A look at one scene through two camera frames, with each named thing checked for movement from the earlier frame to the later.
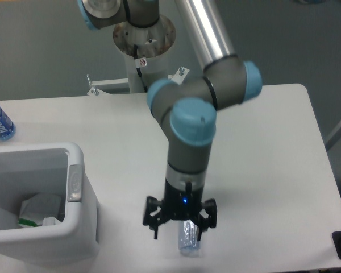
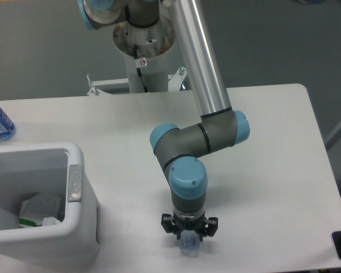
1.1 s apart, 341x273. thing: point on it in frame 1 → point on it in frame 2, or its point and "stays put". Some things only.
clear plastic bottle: [188, 243] stays put
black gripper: [182, 205] → [177, 226]
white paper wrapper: [50, 221] stays put
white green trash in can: [42, 209] stays put
